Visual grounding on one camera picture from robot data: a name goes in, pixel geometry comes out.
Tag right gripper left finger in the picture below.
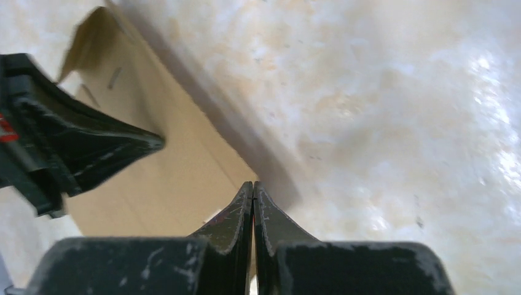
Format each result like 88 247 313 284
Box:
8 181 253 294

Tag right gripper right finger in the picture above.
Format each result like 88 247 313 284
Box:
253 182 454 294

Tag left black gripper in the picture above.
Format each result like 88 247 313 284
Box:
1 53 165 218

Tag cardboard box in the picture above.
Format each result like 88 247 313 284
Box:
57 6 261 281

